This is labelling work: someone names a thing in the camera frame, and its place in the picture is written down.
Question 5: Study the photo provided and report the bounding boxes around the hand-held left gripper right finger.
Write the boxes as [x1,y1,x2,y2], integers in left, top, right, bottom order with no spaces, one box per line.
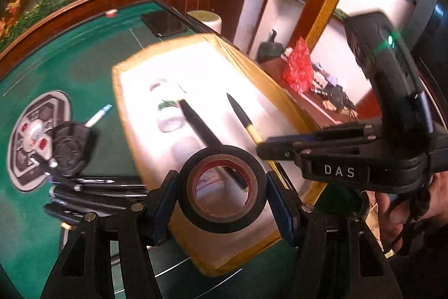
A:
[265,171,403,299]

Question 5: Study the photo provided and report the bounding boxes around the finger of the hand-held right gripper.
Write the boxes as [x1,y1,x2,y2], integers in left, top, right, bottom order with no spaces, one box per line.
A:
[266,123,384,145]
[256,140,372,161]

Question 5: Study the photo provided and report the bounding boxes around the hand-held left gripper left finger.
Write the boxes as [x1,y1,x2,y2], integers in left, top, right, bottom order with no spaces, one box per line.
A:
[41,169,180,299]

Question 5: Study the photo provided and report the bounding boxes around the black brush yellow band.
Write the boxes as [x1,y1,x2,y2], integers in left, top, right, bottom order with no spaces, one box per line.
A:
[226,92,263,145]

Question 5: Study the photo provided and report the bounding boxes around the black tape roll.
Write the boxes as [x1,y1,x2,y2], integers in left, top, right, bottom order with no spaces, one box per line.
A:
[178,145,268,234]

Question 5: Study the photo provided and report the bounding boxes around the gold-edged storage box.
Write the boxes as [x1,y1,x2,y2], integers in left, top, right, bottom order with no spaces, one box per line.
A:
[112,33,328,278]

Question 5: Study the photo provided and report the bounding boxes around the person's right hand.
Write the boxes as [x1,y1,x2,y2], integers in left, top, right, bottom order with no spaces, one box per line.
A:
[374,173,448,254]

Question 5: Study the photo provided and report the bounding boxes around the slim black pen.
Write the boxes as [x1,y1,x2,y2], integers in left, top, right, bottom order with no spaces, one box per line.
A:
[79,183,148,191]

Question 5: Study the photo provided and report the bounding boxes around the thick black marker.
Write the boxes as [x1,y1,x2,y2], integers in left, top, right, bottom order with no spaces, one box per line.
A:
[49,187,149,212]
[44,203,85,226]

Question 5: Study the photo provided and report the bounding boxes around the thin black pen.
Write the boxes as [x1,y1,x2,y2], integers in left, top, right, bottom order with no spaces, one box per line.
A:
[75,178,117,185]

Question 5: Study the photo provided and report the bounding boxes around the red plastic bag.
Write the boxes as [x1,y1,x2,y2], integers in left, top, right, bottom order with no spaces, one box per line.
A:
[282,38,315,93]

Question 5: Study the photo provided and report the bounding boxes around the long black pen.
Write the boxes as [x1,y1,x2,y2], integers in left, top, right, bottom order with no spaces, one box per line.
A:
[178,99,248,190]

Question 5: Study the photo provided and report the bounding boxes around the dark green pouch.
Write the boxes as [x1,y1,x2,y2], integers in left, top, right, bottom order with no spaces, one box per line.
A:
[257,29,285,61]

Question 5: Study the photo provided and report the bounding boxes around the black round case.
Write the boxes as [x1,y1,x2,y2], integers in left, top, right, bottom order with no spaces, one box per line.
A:
[52,121,94,177]

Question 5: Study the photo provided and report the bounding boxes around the white pen blue cap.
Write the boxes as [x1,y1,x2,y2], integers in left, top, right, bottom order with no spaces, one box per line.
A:
[84,104,114,128]

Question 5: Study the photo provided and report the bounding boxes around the black pen silver tip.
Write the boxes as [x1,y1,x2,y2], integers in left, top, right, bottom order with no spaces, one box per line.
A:
[32,154,76,187]

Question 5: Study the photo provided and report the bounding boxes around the white round stool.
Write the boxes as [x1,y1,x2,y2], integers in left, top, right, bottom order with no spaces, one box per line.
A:
[187,10,223,35]

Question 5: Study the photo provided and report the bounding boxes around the round mahjong control panel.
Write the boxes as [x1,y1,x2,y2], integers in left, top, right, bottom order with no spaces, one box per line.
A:
[6,91,72,193]

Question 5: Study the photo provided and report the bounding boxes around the person's dark clothing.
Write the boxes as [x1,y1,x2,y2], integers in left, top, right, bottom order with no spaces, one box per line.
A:
[387,215,448,299]

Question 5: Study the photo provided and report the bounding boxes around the black recessed table tray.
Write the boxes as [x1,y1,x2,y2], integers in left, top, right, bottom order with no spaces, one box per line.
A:
[142,10,186,38]

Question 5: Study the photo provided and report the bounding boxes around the pile of black cords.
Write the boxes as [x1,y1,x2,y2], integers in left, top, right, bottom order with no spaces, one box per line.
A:
[310,61,359,117]

